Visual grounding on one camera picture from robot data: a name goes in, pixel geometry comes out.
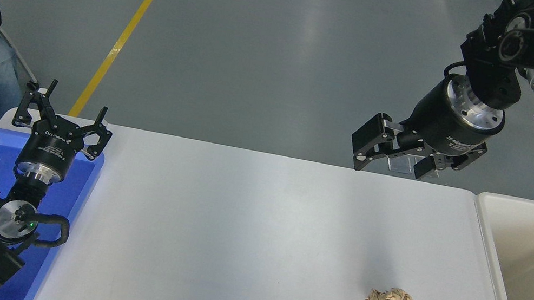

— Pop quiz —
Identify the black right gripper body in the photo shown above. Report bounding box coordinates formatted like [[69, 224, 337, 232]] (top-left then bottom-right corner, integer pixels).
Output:
[[393, 71, 504, 174]]

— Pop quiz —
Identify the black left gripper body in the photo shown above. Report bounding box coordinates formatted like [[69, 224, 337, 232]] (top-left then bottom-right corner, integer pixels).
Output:
[[16, 110, 88, 179]]

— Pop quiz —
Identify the grey floor plate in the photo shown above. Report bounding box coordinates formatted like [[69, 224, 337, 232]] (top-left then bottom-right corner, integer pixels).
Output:
[[385, 155, 414, 177]]

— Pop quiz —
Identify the grey metal chair leg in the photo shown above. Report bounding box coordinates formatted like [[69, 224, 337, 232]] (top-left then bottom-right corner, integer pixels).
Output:
[[0, 28, 47, 85]]

